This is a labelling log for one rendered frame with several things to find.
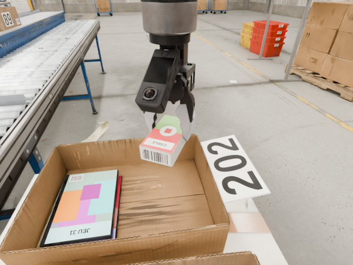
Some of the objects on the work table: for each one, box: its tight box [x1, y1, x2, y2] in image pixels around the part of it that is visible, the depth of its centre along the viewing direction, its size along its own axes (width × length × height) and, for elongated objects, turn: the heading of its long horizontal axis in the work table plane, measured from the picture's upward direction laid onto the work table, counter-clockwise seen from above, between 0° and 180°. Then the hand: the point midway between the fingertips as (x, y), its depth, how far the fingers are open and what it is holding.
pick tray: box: [0, 134, 231, 265], centre depth 48 cm, size 28×38×10 cm
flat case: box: [39, 169, 119, 248], centre depth 49 cm, size 14×19×2 cm
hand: (167, 134), depth 45 cm, fingers closed on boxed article, 7 cm apart
